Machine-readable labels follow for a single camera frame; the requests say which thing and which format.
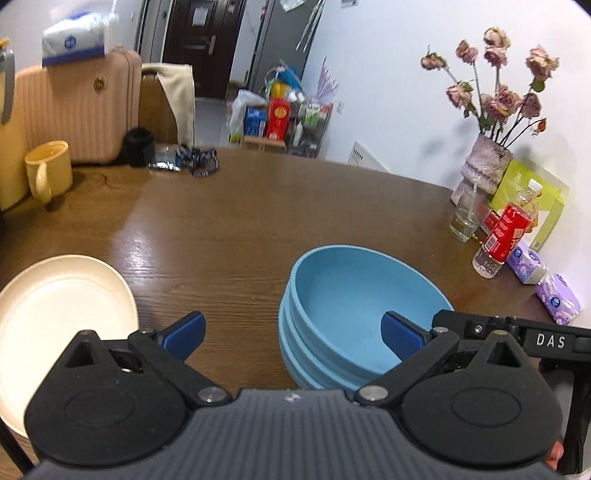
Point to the clear plastic pouch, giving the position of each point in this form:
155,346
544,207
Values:
291,4

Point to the folded white umbrella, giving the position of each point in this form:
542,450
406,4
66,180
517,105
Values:
310,25

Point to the green paper bag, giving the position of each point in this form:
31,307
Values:
549,203

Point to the red gift box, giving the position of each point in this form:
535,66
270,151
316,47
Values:
278,117

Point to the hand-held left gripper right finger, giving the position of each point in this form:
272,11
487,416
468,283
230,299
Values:
401,339

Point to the blue shopping bag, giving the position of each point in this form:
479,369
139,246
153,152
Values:
284,81

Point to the blue bowl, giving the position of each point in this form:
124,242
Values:
295,369
288,332
351,304

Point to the mottled pink vase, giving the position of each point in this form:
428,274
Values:
485,161

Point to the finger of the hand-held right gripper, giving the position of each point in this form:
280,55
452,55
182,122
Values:
471,323

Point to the black plastic packet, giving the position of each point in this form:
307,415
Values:
164,159

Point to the cream plate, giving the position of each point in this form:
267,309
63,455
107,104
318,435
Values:
60,323

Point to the grey refrigerator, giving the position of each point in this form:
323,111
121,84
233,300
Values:
281,41

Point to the beige cloth on chair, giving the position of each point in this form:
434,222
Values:
178,101

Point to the red label water bottle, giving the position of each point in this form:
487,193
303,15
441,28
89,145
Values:
508,226

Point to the white wall outlet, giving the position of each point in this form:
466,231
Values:
340,108

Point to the red flat box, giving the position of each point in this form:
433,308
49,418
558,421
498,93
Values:
488,224

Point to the black cylindrical cup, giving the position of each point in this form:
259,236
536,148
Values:
139,147

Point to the yellow mug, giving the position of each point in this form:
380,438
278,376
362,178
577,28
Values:
53,166

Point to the purple tissue pack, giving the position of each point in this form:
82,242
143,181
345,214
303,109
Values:
528,265
558,300

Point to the white plastic bag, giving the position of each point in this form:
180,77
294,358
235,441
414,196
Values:
240,110

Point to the pink suitcase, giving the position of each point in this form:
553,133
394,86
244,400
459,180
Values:
78,110

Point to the blue carton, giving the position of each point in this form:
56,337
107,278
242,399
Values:
255,122

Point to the clear drinking glass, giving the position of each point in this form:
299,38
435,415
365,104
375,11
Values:
466,221

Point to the dark brown door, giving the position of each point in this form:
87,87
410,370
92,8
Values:
203,50

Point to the purple fairy wings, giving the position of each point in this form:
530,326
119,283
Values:
327,85

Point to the white blue tissue pack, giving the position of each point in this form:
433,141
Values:
74,39

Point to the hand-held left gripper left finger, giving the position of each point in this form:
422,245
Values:
187,334

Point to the yellow thermos jug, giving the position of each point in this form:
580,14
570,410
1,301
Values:
9,152

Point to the person's right hand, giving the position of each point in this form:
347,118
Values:
555,457

